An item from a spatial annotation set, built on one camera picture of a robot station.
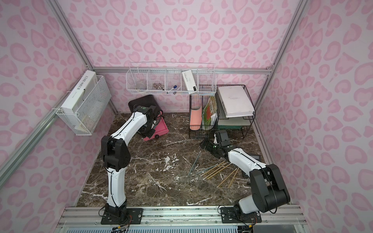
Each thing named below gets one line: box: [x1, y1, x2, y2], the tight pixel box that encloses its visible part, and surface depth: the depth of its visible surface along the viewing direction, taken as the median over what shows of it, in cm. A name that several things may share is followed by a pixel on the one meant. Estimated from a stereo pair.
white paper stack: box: [217, 85, 255, 118], surface depth 95 cm
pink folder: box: [189, 106, 203, 131], surface depth 112 cm
